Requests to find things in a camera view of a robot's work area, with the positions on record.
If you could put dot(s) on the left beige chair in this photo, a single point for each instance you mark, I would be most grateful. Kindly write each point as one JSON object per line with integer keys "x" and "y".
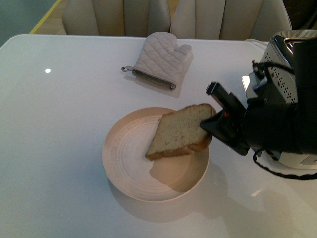
{"x": 138, "y": 18}

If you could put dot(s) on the white chrome toaster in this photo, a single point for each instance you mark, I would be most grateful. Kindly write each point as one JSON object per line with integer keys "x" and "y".
{"x": 282, "y": 89}

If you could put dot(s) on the bread slice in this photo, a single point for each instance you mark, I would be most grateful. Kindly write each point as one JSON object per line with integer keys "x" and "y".
{"x": 179, "y": 133}

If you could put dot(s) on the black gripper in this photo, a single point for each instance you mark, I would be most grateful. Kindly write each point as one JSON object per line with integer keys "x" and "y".
{"x": 259, "y": 126}

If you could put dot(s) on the beige chair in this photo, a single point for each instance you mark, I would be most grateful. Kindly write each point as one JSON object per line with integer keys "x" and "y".
{"x": 230, "y": 19}
{"x": 138, "y": 18}

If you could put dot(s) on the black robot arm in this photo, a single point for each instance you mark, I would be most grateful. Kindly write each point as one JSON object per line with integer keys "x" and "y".
{"x": 305, "y": 72}

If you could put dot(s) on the right beige chair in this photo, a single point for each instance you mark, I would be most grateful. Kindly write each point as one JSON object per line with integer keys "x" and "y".
{"x": 230, "y": 19}

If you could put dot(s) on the grey quilted oven mitt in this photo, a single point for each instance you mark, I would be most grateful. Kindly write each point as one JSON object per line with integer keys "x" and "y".
{"x": 161, "y": 60}

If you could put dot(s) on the pink round plate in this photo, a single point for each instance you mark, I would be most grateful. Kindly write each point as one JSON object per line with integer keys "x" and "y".
{"x": 134, "y": 175}

